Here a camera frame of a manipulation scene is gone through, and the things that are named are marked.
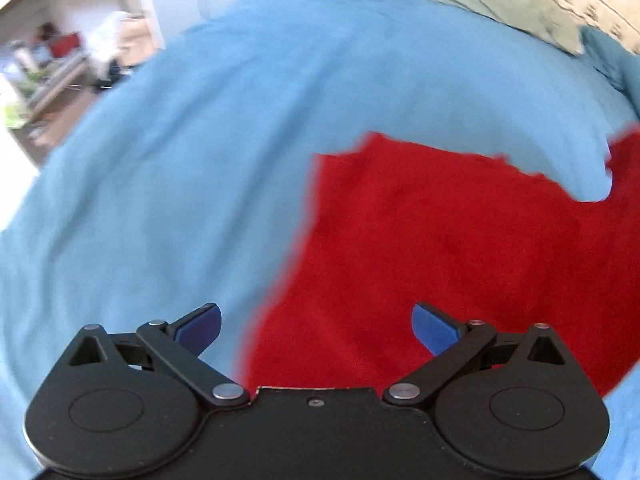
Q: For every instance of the red box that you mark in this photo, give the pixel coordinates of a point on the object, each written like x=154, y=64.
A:
x=61, y=46

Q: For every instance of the white shelf unit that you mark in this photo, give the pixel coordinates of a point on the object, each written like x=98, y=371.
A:
x=43, y=98

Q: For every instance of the red long-sleeve sweater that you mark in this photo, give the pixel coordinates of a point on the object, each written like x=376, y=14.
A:
x=396, y=223

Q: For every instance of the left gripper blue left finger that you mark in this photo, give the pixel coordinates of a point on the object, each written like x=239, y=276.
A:
x=175, y=349

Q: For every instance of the rolled blue duvet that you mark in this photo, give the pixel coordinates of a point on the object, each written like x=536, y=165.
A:
x=608, y=57

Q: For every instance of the blue bed sheet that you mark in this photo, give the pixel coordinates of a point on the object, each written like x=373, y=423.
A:
x=185, y=184

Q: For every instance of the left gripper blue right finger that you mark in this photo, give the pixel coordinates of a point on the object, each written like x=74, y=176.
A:
x=456, y=348

